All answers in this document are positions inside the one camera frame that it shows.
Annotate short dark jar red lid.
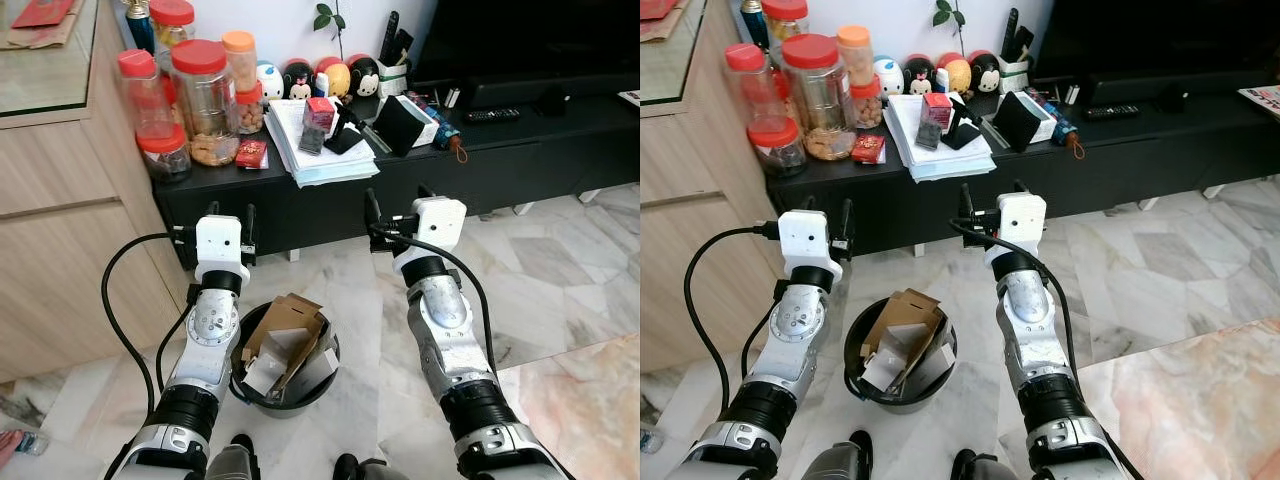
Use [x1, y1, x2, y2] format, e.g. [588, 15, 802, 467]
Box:
[138, 125, 193, 183]
[748, 117, 806, 179]

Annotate dark blue bottle gold cap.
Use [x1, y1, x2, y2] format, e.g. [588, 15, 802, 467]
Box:
[740, 0, 771, 51]
[122, 0, 156, 56]

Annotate black pouch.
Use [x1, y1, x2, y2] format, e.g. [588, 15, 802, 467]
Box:
[372, 95, 429, 158]
[992, 90, 1046, 153]

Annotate black robot right foot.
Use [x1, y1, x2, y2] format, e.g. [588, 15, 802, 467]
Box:
[950, 450, 1016, 480]
[333, 453, 401, 480]

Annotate black desk stand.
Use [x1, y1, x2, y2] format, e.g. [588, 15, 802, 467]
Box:
[325, 100, 371, 156]
[943, 96, 989, 151]

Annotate brown cardboard carton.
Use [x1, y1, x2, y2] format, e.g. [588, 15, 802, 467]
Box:
[862, 288, 946, 391]
[243, 293, 326, 396]

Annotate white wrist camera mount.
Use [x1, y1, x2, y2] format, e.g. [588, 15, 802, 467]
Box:
[412, 197, 468, 249]
[778, 210, 831, 269]
[995, 192, 1048, 246]
[195, 215, 244, 273]

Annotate tall clear jar red lid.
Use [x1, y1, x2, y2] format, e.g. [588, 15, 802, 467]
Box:
[725, 43, 776, 136]
[117, 48, 166, 141]

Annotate black television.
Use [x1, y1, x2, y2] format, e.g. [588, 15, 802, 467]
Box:
[1030, 0, 1280, 104]
[408, 0, 641, 109]

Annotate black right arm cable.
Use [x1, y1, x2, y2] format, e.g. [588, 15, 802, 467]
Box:
[368, 225, 499, 381]
[948, 218, 1076, 391]

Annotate dark folded umbrella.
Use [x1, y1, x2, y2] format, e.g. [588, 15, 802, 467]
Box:
[1050, 115, 1086, 161]
[432, 120, 469, 166]

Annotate Minnie Mouse plush toy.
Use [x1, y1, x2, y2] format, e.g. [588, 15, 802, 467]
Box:
[283, 60, 316, 101]
[902, 57, 936, 96]

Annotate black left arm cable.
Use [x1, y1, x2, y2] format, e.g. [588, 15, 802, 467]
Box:
[683, 222, 781, 416]
[100, 228, 199, 411]

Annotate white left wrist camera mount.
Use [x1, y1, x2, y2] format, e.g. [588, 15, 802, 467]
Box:
[195, 215, 244, 273]
[778, 210, 831, 269]

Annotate clear jar orange lid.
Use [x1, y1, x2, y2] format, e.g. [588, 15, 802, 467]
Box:
[222, 30, 263, 96]
[836, 25, 873, 89]

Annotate brown paper bag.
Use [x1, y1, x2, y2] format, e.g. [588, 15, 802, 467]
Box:
[0, 20, 81, 51]
[640, 10, 693, 41]

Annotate white box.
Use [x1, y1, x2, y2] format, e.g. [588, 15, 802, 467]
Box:
[1020, 92, 1059, 143]
[398, 95, 442, 146]

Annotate yellow bear plush toy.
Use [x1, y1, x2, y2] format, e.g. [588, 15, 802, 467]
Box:
[936, 52, 973, 93]
[316, 57, 353, 99]

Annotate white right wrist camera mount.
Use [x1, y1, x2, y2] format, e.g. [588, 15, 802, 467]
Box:
[412, 197, 468, 249]
[995, 192, 1048, 246]

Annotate small nut jar red lid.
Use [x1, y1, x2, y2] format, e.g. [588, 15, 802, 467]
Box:
[850, 77, 885, 129]
[235, 82, 267, 134]

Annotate red lid jar yellow contents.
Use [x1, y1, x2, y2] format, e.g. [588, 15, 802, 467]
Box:
[762, 0, 809, 41]
[150, 0, 196, 51]

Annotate round black rubbish bin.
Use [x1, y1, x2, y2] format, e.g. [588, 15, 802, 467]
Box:
[843, 295, 958, 416]
[228, 298, 341, 413]

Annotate white paper stack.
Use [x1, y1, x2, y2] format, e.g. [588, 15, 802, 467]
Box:
[265, 98, 381, 189]
[885, 93, 998, 183]

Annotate light wooden cabinet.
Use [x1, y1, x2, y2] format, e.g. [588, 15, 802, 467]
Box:
[0, 0, 196, 386]
[640, 0, 776, 376]

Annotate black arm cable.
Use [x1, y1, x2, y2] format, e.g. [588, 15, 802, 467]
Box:
[368, 225, 499, 381]
[683, 222, 781, 416]
[948, 218, 1076, 391]
[100, 228, 199, 411]

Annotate black TV cabinet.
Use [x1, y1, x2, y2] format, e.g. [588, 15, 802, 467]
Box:
[765, 90, 1280, 259]
[150, 95, 641, 269]

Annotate large nut jar red lid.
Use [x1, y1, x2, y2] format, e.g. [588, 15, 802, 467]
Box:
[780, 33, 853, 161]
[170, 40, 241, 168]

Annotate Mickey Mouse plush toy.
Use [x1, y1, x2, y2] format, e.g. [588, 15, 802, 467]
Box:
[348, 55, 383, 98]
[968, 50, 1003, 93]

